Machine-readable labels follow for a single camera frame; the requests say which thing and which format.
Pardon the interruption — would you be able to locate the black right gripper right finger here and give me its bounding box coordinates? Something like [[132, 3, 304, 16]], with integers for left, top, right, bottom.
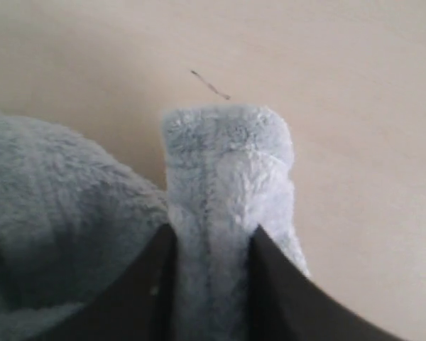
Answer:
[[247, 227, 399, 341]]

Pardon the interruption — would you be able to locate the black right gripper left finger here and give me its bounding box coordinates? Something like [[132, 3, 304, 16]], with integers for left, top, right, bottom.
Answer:
[[35, 224, 177, 341]]

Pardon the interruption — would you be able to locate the light blue fluffy towel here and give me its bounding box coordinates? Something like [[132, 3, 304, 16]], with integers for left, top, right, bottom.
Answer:
[[0, 104, 309, 340]]

